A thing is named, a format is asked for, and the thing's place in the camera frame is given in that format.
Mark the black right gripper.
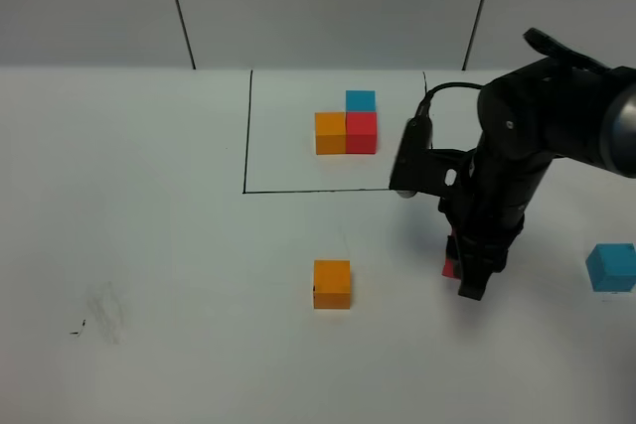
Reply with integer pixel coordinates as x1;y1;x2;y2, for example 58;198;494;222
436;145;526;302

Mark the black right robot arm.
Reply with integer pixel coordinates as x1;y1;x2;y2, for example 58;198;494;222
439;28;635;300

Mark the template red cube block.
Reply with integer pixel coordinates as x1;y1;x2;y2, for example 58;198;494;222
346;111;378;155

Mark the template orange cube block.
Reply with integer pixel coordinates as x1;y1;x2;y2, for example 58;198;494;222
314;112;347;155

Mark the template blue cube block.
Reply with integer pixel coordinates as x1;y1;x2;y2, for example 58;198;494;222
345;90;377;113

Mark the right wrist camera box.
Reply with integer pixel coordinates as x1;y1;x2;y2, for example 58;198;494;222
389;116;470;199

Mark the black right camera cable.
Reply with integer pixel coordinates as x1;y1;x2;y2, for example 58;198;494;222
415;81;486;122

